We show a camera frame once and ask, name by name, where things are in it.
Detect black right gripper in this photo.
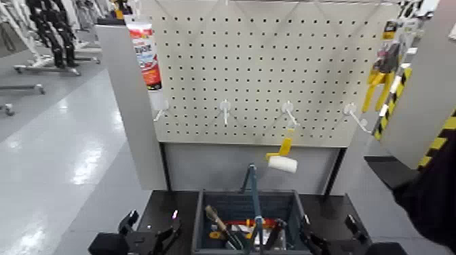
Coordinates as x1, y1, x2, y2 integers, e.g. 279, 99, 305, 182
300, 214, 372, 255

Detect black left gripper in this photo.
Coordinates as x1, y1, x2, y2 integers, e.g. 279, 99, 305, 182
118, 210, 182, 255

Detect yellow paint roller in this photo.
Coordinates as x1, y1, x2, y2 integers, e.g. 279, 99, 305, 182
265, 128, 299, 174

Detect blue-grey plastic crate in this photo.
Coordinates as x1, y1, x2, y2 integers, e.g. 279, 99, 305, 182
191, 189, 317, 255

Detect grey stand back panel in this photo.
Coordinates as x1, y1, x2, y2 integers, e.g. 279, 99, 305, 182
161, 142, 347, 196

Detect black bulky object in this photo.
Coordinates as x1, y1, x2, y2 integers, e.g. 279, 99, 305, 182
392, 130, 456, 252

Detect white pegboard hook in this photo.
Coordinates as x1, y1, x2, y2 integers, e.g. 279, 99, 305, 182
219, 99, 232, 126
153, 100, 170, 123
343, 102, 372, 134
281, 100, 301, 130

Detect grey partition panel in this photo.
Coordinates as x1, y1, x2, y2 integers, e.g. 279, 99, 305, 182
95, 24, 168, 191

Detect red white sealant tube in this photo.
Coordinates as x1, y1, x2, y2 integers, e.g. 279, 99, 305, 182
126, 20, 169, 112

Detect grey panel with hazard stripes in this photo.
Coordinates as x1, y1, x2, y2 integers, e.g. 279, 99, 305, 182
372, 0, 456, 170

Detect grey stand leg with caster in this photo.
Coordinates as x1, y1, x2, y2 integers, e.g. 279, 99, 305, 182
0, 83, 46, 117

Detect white perforated pegboard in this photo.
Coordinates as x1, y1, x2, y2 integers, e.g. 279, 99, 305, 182
140, 0, 402, 149

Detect black humanoid robot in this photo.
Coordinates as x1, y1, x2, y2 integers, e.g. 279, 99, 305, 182
25, 0, 80, 69

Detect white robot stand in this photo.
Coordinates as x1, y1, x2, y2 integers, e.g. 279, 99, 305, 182
0, 0, 83, 77

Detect white black packaged item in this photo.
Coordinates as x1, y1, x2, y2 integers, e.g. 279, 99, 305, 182
398, 0, 440, 41

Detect black-handled tool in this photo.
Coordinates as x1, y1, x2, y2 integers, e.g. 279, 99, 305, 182
265, 218, 288, 250

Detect wooden-handled brush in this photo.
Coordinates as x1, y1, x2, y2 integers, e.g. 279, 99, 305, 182
204, 205, 244, 250

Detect black shelf base plate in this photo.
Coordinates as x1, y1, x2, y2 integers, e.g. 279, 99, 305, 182
364, 155, 421, 191

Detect blue crate carry handle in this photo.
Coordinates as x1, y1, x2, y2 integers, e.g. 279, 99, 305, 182
239, 163, 266, 255

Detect yellow-handled packaged pliers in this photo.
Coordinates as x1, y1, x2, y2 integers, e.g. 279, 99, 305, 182
361, 39, 402, 114

